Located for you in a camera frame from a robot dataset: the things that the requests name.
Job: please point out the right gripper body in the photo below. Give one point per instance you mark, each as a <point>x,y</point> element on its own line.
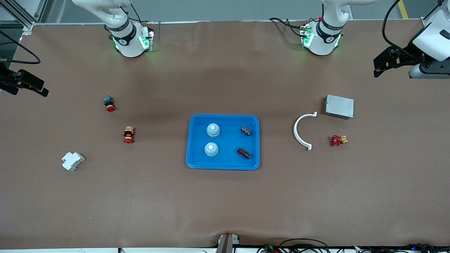
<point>7,79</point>

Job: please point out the dark printed electrolytic capacitor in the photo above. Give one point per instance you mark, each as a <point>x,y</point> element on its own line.
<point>245,130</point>

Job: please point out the brown electrolytic capacitor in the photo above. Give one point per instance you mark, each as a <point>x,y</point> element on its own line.
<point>243,152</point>

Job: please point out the light blue desk bell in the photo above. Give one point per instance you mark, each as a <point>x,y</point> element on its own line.
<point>211,149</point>
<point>213,129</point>

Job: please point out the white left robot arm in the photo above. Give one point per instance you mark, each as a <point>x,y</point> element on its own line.
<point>321,35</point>

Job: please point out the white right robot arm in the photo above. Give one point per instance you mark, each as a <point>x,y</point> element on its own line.
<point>126,38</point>

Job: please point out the blue plastic tray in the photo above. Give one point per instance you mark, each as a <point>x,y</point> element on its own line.
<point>225,161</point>

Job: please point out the grey metal power supply box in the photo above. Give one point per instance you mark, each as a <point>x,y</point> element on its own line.
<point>339,106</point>

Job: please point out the red push button black base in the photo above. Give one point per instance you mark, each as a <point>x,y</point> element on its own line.
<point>109,103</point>

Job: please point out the white circuit breaker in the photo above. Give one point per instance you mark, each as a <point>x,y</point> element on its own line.
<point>72,161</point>

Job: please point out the red yellow emergency stop button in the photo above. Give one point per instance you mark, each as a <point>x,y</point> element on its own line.
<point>128,135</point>

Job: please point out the white curved pipe clamp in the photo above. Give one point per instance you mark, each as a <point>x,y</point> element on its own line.
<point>295,131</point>

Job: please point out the grey metal table clamp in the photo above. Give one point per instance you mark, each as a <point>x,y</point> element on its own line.
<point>226,243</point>

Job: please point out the aluminium frame profile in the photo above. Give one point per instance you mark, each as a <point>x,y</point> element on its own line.
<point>21,15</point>
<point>427,21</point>

